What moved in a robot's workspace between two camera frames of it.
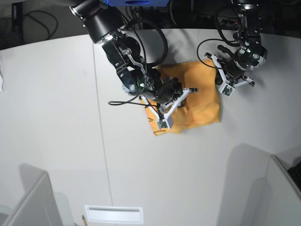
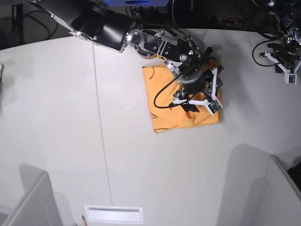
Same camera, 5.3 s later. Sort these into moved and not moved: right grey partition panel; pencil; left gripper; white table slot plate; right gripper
Moved: left gripper; right gripper
Not moved: pencil; white table slot plate; right grey partition panel
